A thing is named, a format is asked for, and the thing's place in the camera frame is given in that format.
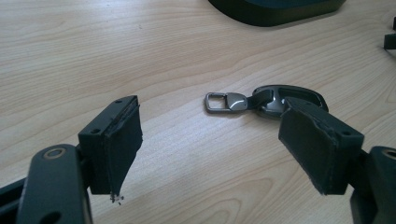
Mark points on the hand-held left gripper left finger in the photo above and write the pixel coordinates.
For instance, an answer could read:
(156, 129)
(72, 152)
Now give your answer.
(109, 146)

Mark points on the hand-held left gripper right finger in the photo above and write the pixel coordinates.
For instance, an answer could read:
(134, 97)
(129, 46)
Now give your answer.
(320, 146)

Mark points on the black car key with metal clip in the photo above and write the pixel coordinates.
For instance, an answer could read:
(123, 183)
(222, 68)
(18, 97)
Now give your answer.
(264, 101)

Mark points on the black object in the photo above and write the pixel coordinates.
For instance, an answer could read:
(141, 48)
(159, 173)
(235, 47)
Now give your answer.
(390, 39)

